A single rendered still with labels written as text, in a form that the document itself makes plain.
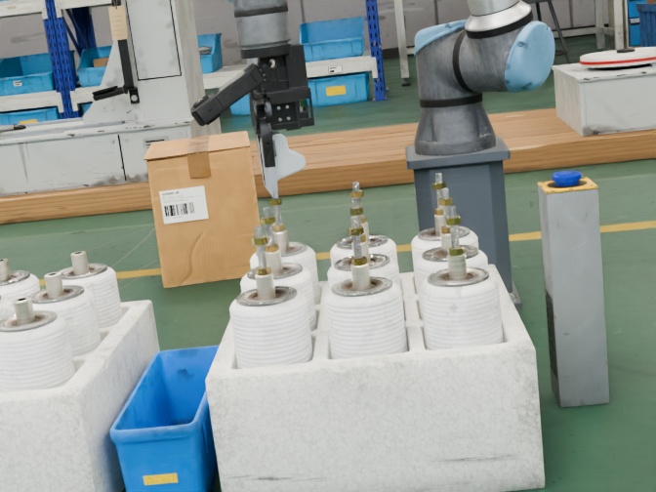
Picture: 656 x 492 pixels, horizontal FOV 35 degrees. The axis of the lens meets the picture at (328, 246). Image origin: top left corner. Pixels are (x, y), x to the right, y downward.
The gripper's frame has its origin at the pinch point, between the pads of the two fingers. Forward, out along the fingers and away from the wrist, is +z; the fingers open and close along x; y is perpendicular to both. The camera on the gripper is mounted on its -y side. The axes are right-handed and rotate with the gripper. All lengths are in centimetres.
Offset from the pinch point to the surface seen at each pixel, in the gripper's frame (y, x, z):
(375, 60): 111, 437, 13
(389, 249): 15.3, -6.0, 10.0
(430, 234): 22.0, -4.3, 9.2
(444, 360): 14.4, -35.0, 16.9
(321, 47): 84, 448, 3
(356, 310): 5.6, -30.0, 10.7
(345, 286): 5.4, -24.6, 9.1
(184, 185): -10, 86, 12
